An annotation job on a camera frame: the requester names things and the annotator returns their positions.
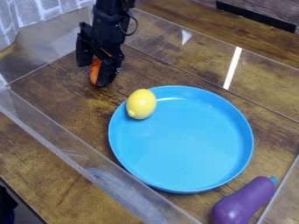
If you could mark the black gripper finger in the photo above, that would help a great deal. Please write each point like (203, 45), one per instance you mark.
(108, 69)
(84, 54)

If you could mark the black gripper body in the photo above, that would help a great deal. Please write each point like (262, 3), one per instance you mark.
(107, 31)

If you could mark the orange toy carrot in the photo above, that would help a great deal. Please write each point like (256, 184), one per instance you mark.
(94, 65)

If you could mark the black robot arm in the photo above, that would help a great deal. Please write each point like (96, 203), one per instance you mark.
(112, 6)

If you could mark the yellow toy lemon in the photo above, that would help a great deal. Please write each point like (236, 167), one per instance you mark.
(140, 104)

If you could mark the blue round plate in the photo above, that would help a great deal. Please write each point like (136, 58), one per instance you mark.
(191, 147)

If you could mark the purple toy eggplant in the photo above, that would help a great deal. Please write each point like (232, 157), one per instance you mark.
(236, 208)

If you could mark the clear acrylic enclosure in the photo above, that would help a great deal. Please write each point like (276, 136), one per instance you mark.
(56, 159)

